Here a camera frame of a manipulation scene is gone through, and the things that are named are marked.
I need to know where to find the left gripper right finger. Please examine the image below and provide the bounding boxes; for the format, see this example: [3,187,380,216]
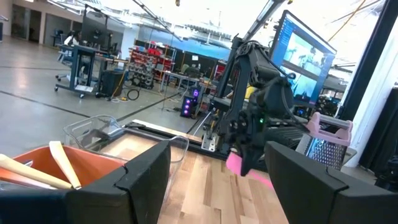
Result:
[264,141,398,224]

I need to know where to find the computer tower purple lights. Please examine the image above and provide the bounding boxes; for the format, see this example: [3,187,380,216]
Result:
[180,85,201,118]

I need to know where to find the pink silicone spatula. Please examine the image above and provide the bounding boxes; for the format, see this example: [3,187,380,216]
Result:
[225,149,275,191]

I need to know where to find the orange plastic bin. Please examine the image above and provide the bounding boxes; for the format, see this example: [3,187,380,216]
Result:
[0,145,128,191]

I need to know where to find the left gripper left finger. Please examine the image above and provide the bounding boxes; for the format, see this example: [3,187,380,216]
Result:
[0,141,171,224]

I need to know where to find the black wheeled workstation cart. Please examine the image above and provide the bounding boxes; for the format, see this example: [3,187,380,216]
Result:
[54,43,128,99]

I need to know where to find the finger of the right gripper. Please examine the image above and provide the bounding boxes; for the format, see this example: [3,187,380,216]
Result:
[252,147,265,169]
[241,147,254,177]

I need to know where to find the grey tray device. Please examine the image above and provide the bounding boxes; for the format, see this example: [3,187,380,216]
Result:
[295,111,354,170]

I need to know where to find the person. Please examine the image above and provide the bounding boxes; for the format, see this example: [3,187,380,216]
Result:
[63,30,80,46]

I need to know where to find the rig computer monitor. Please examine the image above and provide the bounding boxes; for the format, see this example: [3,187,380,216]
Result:
[269,9,338,108]

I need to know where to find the black aluminium table frame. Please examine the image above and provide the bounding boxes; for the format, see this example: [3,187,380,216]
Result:
[124,119,231,161]

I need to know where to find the red parts shelf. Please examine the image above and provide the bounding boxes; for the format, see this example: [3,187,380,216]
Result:
[129,46,175,91]

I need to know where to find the clear plastic bin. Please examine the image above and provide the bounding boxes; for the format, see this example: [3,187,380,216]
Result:
[63,114,190,200]

